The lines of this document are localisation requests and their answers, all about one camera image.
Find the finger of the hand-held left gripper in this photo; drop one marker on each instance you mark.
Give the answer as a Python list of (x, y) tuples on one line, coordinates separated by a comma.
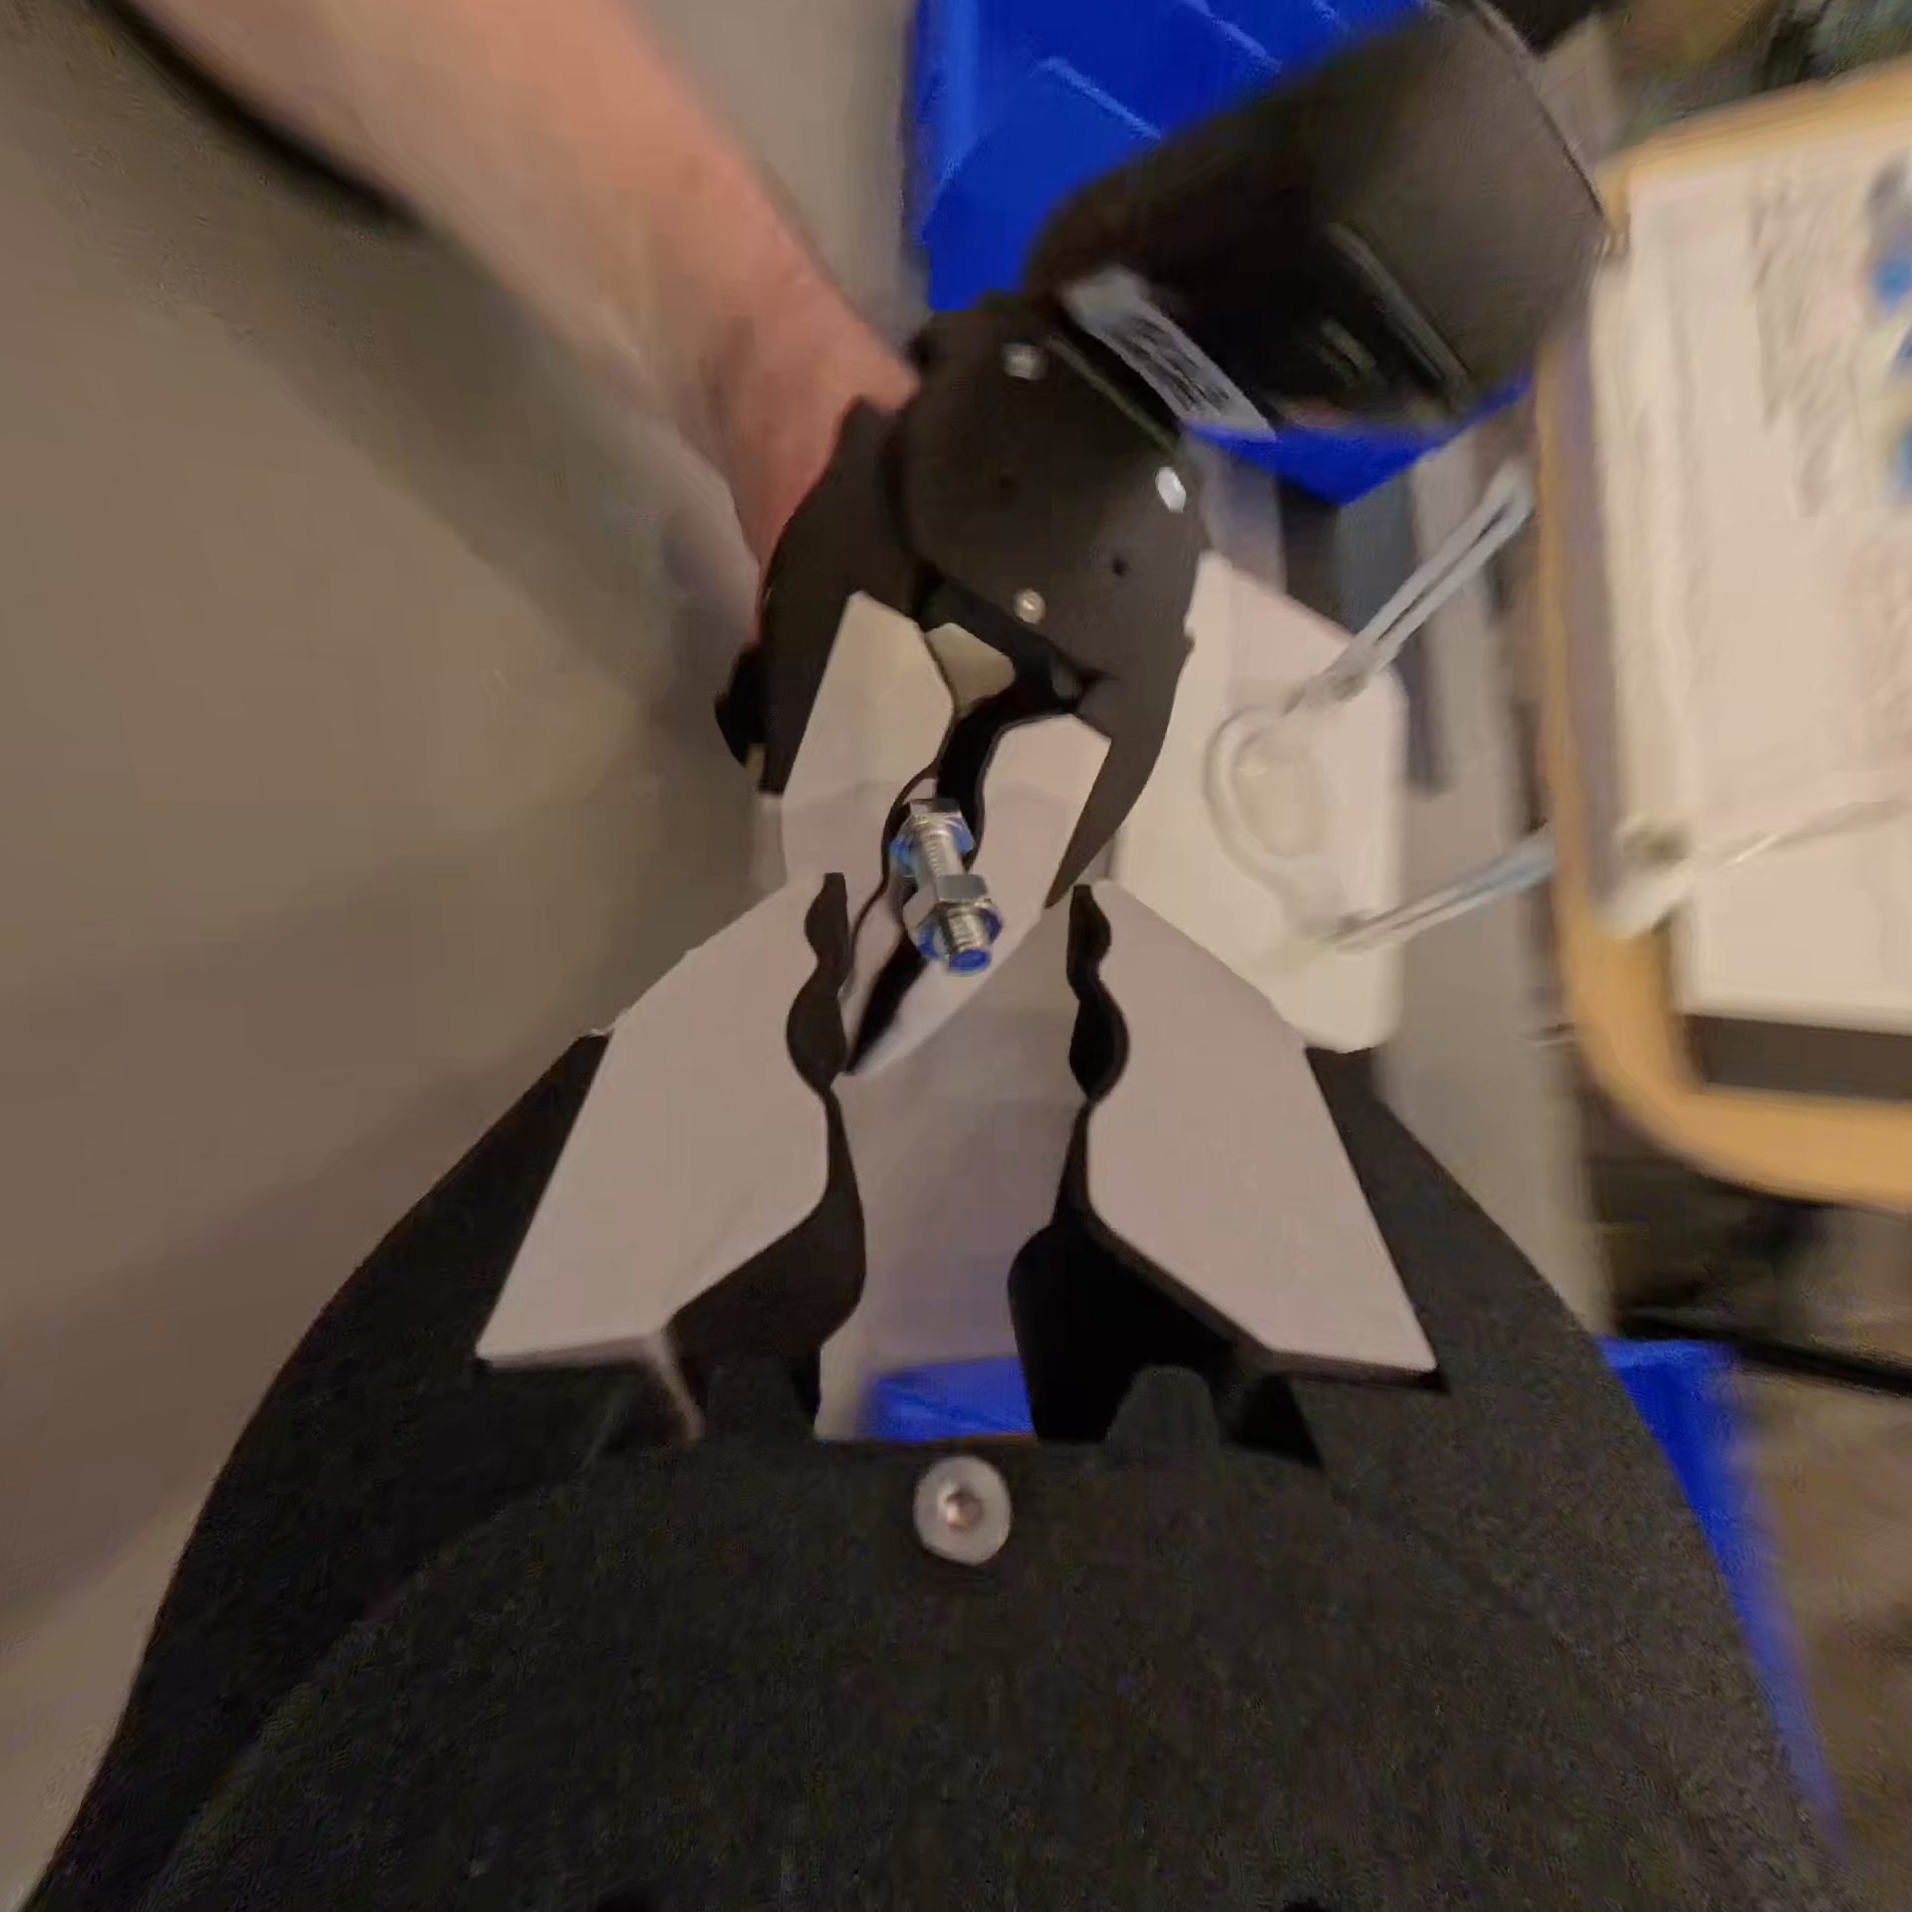
[(1039, 807), (837, 748)]

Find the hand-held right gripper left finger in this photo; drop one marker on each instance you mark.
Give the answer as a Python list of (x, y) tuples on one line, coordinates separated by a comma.
[(689, 1180)]

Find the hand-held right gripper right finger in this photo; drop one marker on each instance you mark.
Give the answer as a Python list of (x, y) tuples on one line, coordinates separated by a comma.
[(1238, 1195)]

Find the silver hex bolt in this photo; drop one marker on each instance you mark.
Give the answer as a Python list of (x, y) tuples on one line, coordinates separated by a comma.
[(938, 860)]

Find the blue bin with square label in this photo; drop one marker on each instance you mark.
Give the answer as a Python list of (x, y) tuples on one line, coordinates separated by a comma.
[(1017, 90)]

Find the blue plastic bin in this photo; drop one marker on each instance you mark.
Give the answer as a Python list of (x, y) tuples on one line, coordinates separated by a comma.
[(1687, 1419)]

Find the person's left forearm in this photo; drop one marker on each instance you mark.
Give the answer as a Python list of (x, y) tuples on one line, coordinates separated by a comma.
[(521, 148)]

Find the wooden stand board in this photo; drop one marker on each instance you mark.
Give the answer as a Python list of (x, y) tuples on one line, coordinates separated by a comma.
[(1615, 1075)]

